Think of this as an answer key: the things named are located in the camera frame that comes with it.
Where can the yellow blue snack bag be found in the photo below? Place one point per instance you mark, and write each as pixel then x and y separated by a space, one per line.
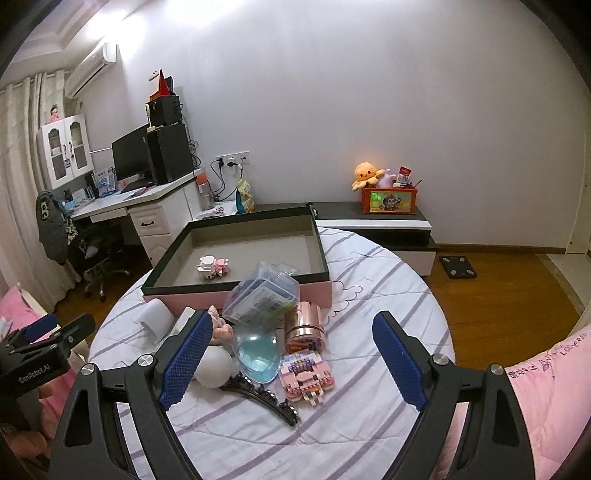
pixel 244 200

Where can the blue heart-shaped dish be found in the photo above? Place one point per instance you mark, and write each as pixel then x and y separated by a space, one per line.
pixel 257 353

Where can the pink black storage tray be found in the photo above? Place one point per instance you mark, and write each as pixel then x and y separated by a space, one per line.
pixel 287 236

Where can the orange cap bottle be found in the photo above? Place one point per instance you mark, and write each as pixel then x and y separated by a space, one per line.
pixel 205 195

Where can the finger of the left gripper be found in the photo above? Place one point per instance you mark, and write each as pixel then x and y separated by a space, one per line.
pixel 40 328

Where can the red toy storage box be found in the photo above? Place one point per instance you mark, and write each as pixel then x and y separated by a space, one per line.
pixel 389 200

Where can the black bathroom scale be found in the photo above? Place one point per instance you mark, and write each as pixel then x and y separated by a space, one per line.
pixel 457 267

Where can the black speaker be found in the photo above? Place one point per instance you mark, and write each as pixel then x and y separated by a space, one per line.
pixel 164 111

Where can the small white side cabinet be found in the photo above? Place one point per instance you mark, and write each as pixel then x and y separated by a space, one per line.
pixel 220 209

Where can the white air conditioner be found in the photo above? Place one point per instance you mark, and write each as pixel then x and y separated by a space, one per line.
pixel 103 57

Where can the red triangular flag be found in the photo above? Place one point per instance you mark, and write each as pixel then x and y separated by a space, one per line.
pixel 160 85

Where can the orange octopus plush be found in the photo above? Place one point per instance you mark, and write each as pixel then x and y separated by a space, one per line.
pixel 366 175

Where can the pink doll on cabinet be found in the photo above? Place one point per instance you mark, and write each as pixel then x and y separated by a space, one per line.
pixel 54 113

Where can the black hair clip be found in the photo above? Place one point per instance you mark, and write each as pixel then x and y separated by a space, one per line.
pixel 241 385

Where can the pink quilt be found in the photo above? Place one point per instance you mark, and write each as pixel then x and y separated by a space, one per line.
pixel 553 391

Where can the clear plastic box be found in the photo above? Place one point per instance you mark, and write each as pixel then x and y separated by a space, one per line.
pixel 263 297

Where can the white pink brick figure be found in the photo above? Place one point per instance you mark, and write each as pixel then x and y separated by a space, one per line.
pixel 210 267

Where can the white glass-door cabinet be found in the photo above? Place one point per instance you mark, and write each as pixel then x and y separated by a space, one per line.
pixel 65 151

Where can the white computer desk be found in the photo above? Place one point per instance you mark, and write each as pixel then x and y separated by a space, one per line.
pixel 158 214

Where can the rose gold cylinder jar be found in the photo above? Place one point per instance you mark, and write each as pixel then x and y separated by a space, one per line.
pixel 303 328

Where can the black hanging jacket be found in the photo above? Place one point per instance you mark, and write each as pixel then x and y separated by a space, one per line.
pixel 55 230

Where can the wall power outlet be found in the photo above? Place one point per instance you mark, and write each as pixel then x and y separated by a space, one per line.
pixel 233 159

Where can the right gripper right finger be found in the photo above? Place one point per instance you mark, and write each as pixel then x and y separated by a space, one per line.
pixel 494 443

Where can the black office chair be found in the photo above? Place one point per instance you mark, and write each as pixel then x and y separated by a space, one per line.
pixel 96 253

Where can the left hand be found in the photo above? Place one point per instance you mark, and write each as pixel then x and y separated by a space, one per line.
pixel 28 444

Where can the black computer tower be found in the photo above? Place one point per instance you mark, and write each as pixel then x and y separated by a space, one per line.
pixel 169 153

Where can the white square box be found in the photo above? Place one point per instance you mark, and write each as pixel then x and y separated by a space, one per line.
pixel 186 314

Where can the black white tv cabinet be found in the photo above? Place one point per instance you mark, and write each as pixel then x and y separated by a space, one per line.
pixel 408 236

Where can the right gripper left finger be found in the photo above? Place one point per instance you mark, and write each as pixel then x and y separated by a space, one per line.
pixel 90 443

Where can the purple plush toy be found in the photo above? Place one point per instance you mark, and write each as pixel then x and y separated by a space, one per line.
pixel 387 180

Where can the white round figurine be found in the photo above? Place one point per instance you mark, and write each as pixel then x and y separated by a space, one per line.
pixel 215 367

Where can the pink pig doll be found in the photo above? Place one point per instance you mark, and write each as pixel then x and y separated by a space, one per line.
pixel 222 332

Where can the black computer monitor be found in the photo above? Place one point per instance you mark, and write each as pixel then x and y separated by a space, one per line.
pixel 131 160

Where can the white curtain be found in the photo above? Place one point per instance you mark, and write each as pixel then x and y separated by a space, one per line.
pixel 25 108

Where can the striped white tablecloth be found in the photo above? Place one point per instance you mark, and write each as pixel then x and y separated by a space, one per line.
pixel 352 419

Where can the black small flashlight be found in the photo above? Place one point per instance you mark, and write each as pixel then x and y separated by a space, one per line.
pixel 314 210

